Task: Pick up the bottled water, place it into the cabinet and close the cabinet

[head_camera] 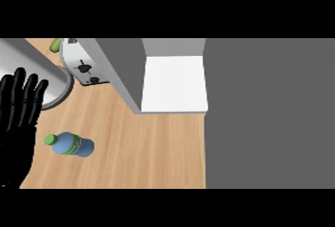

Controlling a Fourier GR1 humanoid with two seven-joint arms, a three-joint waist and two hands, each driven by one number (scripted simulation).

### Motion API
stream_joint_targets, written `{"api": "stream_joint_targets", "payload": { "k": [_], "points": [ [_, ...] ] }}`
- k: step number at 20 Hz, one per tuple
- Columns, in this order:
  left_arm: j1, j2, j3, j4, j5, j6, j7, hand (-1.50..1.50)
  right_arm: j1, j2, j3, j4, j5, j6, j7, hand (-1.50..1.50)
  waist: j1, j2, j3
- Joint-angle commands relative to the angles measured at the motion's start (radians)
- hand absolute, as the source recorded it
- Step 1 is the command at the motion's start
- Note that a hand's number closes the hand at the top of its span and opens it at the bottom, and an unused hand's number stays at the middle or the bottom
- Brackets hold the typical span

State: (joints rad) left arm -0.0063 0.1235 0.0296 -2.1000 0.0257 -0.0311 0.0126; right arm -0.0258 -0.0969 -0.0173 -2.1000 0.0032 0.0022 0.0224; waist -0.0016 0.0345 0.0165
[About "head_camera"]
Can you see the grey open cabinet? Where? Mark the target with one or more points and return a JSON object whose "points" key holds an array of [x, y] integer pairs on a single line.
{"points": [[165, 79]]}

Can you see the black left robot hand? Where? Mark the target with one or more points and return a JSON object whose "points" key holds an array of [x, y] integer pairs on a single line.
{"points": [[14, 124]]}

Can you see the blue water bottle green cap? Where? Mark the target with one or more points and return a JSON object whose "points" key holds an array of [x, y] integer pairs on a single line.
{"points": [[69, 144]]}

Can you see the white toaster with black knobs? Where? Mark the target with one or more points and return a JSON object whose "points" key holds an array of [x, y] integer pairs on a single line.
{"points": [[79, 63]]}

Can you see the large dark grey cabinet door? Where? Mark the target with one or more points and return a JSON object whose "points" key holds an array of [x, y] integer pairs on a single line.
{"points": [[270, 113]]}

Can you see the silver metal pot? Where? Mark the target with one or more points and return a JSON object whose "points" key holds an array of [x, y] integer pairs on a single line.
{"points": [[29, 68]]}

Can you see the green vegetable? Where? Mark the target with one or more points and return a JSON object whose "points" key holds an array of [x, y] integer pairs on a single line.
{"points": [[54, 45]]}

